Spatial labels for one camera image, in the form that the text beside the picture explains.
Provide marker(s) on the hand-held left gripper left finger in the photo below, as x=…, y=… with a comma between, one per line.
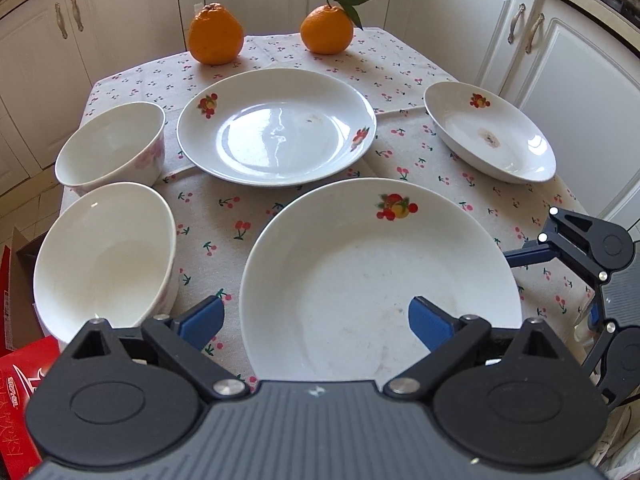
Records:
x=205, y=317

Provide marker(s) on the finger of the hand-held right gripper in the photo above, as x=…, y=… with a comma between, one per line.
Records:
x=525, y=257
x=600, y=350

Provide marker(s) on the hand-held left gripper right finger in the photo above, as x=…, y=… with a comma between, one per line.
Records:
x=425, y=317

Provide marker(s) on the plain white bowl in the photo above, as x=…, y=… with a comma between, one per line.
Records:
x=100, y=260

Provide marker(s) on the stained white fruit-print plate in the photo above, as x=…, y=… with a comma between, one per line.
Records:
x=500, y=130

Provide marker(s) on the cherry-print tablecloth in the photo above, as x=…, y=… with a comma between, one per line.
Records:
x=225, y=230

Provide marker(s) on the white cloth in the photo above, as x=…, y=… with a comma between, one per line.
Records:
x=625, y=440

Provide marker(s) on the cardboard box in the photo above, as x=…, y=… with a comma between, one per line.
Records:
x=27, y=300

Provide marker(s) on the red printed box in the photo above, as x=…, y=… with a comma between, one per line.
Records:
x=20, y=400

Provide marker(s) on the white bowl with pink flowers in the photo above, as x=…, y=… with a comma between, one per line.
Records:
x=110, y=135

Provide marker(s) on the white kitchen cabinet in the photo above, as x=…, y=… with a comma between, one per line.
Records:
x=450, y=10

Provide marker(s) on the orange without leaf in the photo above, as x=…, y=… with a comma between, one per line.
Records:
x=215, y=35

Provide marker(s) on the orange with green leaf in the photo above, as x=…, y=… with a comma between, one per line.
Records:
x=327, y=30

